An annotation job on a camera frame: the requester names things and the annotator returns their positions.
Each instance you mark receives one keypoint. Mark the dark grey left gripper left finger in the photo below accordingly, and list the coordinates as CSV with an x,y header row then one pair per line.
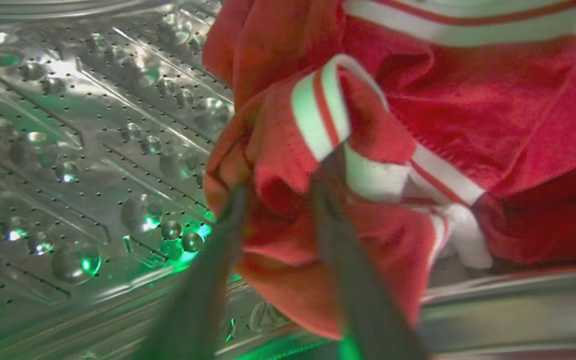
x,y
203,300

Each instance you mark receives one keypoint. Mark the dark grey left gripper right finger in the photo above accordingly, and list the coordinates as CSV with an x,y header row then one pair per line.
x,y
363,305

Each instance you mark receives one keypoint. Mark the red garment with white stripes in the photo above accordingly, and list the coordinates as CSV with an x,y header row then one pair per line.
x,y
493,115

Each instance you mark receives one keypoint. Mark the perforated steel washing drum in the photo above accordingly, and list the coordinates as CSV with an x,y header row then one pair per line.
x,y
78,150

